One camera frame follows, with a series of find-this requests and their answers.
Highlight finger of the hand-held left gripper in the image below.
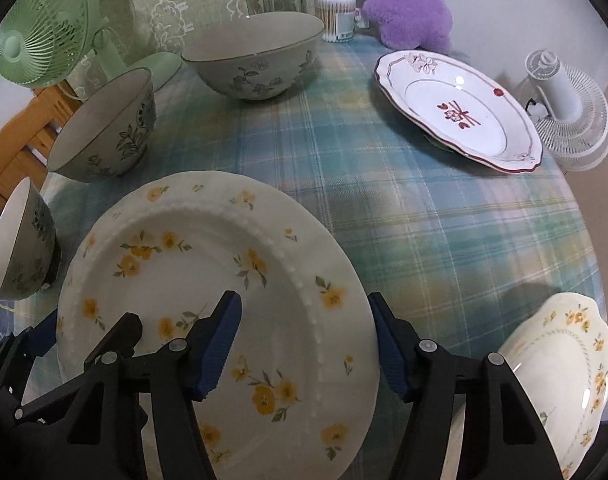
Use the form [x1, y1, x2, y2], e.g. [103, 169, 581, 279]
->
[0, 317, 60, 461]
[83, 312, 145, 367]

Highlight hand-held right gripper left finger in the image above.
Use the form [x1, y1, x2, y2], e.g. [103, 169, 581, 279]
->
[14, 290, 243, 480]

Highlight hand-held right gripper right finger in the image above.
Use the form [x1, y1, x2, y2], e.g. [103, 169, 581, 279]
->
[368, 292, 565, 480]

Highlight large yellow floral plate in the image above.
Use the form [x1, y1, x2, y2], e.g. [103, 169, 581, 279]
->
[56, 170, 380, 480]

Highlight medium grey floral bowl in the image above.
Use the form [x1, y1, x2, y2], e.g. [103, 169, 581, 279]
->
[46, 67, 157, 183]

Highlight red-rimmed white plate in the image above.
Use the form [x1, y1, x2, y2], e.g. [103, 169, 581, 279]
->
[374, 50, 543, 176]

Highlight small grey floral bowl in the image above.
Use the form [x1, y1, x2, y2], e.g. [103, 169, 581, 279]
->
[0, 177, 62, 302]

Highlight small scalloped yellow floral plate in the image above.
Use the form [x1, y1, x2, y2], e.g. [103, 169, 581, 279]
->
[498, 291, 608, 480]

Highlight wooden chair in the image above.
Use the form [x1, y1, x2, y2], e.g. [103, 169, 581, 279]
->
[0, 82, 85, 213]

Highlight large grey floral bowl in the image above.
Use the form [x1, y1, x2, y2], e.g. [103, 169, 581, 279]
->
[180, 11, 326, 102]

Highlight green desk fan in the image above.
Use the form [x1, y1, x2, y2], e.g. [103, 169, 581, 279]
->
[0, 0, 185, 103]

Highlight white desk fan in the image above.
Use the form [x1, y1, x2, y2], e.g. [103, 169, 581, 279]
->
[514, 49, 608, 172]

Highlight cotton swab container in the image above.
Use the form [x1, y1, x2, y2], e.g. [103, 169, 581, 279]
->
[314, 0, 358, 43]

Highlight purple plush toy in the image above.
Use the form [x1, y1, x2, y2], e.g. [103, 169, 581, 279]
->
[352, 0, 454, 55]

